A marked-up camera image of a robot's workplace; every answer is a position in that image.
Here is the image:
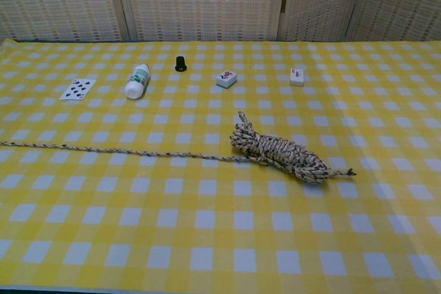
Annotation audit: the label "woven folding screen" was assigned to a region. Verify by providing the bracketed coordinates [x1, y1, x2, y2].
[0, 0, 441, 43]

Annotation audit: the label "speckled braided rope bundle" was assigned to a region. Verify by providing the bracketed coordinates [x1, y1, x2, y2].
[0, 111, 358, 185]

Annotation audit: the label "mahjong tile flower print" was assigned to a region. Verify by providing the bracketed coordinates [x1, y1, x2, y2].
[216, 70, 238, 87]

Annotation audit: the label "white plastic bottle green label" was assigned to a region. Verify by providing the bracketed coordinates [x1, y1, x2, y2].
[124, 63, 152, 100]

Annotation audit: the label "mahjong tile red marking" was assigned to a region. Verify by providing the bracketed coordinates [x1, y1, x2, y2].
[289, 67, 306, 87]

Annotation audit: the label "spades playing card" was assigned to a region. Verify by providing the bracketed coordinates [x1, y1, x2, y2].
[59, 79, 96, 101]

